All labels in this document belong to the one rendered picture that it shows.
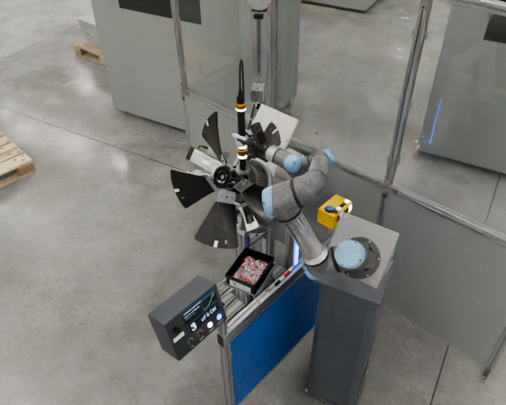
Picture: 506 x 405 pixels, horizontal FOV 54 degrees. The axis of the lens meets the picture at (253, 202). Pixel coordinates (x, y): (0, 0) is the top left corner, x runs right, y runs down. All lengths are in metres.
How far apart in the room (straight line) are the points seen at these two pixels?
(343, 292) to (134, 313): 1.69
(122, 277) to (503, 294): 2.46
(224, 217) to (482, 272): 1.39
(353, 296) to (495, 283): 0.92
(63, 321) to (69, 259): 0.58
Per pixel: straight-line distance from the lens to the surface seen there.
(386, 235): 2.31
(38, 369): 3.47
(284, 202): 1.83
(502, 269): 2.85
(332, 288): 2.29
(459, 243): 2.86
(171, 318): 1.86
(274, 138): 2.41
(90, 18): 6.92
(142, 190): 4.46
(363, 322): 2.41
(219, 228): 2.52
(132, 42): 5.01
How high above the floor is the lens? 2.73
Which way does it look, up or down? 40 degrees down
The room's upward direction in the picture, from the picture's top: 1 degrees counter-clockwise
